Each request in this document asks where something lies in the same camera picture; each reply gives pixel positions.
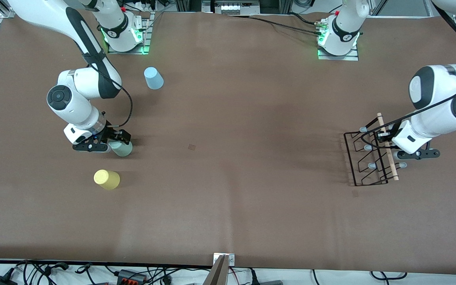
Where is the grey camera post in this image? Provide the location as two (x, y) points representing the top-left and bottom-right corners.
(202, 255), (230, 285)

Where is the black wire cup holder rack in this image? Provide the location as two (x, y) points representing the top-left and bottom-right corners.
(344, 113), (407, 186)

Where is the black orange connector block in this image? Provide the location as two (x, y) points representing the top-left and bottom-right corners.
(117, 269), (148, 284)

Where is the yellow plastic cup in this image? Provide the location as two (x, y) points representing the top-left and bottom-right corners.
(93, 169), (121, 190)

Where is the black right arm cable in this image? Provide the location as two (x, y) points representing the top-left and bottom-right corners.
(93, 59), (133, 128)

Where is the white power strip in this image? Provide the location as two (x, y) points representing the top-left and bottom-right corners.
(132, 1), (158, 13)

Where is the white socket strip device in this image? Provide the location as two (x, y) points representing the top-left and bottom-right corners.
(202, 0), (261, 15)

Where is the small metal bracket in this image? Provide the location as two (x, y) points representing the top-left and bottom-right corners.
(213, 253), (236, 265)

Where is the black table cable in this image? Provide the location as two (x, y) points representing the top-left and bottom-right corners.
(228, 14), (323, 37)
(287, 12), (324, 26)

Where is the mint green plastic cup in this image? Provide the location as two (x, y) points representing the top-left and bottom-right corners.
(109, 141), (133, 158)

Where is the light blue plastic cup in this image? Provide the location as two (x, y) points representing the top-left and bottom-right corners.
(144, 66), (165, 90)

